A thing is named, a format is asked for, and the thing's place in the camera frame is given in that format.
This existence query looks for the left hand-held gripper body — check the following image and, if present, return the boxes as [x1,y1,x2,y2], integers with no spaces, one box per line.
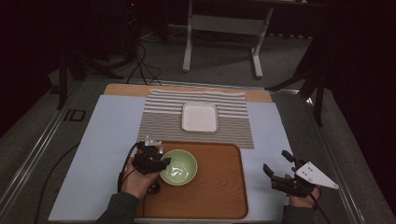
[131,135,165,176]

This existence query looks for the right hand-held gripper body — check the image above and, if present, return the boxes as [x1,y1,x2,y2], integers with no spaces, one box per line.
[270,161,340,199]

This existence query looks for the light green bowl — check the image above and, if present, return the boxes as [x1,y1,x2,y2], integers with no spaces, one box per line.
[159,148,199,187]

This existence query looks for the brown wooden tray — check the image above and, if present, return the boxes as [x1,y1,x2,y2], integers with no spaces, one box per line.
[134,140,249,220]

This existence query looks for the person's right hand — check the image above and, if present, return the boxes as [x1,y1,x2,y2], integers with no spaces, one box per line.
[283,166,322,209]

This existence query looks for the person's left hand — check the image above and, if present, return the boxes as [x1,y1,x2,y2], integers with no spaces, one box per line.
[120,156,161,200]

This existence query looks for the grey striped placemat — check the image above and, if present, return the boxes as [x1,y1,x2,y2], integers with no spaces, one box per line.
[135,89,256,150]

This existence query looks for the light blue table sheet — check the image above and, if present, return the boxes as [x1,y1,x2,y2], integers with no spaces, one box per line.
[48,93,295,223]

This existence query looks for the white square plate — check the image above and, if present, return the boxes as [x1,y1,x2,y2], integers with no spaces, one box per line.
[180,101,219,133]

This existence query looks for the black tripod stand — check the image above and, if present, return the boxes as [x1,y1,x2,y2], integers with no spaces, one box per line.
[264,36,329,128]
[55,43,125,110]

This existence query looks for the dark device with red light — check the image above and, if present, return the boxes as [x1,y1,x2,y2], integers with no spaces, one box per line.
[124,0,140,31]

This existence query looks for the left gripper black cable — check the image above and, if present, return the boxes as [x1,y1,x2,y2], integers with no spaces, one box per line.
[33,141,140,224]

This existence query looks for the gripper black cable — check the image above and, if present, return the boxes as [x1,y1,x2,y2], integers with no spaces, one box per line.
[298,183,332,224]
[33,141,140,224]

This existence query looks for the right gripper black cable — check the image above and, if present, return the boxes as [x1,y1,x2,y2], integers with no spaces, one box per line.
[298,183,332,224]

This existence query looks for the aluminium rail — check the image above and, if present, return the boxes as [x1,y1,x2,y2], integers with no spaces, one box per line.
[0,79,84,217]
[305,96,366,224]

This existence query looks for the black floor cables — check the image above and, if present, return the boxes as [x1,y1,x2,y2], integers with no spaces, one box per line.
[125,42,163,87]

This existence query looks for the white metal table frame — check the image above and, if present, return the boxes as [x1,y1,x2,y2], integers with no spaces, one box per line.
[181,0,276,79]

